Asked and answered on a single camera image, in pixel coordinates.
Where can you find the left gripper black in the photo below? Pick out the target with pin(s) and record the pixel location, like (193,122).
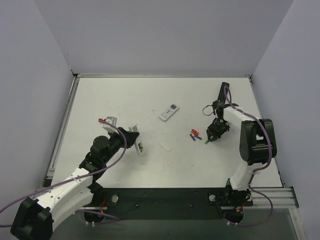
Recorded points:
(130,137)

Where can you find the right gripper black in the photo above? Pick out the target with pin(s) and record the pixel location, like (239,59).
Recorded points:
(215,131)

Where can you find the white battery cover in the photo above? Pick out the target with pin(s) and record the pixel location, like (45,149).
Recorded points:
(165,147)

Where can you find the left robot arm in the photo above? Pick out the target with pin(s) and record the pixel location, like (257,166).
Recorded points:
(36,219)

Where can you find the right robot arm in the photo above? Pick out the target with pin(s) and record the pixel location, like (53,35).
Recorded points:
(257,142)

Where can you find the black TV remote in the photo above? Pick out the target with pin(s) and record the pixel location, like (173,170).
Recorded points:
(221,99)

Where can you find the white AC remote with display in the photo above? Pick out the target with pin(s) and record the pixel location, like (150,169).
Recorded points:
(169,112)

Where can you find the red orange battery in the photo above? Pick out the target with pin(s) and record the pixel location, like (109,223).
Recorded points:
(194,132)

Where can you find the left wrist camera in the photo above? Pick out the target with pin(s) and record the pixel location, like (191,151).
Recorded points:
(110,124)

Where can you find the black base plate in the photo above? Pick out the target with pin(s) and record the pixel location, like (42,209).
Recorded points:
(169,203)

